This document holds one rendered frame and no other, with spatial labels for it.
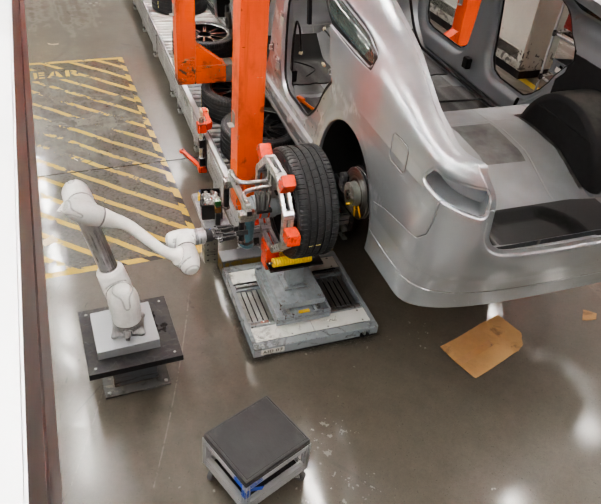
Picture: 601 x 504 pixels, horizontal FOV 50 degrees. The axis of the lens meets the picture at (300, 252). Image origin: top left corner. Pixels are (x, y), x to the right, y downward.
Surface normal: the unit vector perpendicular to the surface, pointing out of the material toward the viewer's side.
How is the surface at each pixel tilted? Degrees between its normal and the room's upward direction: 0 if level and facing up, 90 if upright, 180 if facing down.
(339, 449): 0
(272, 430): 0
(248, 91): 90
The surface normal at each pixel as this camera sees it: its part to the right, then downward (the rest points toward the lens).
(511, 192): 0.19, -0.51
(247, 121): 0.33, 0.61
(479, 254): 0.03, 0.63
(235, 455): 0.08, -0.78
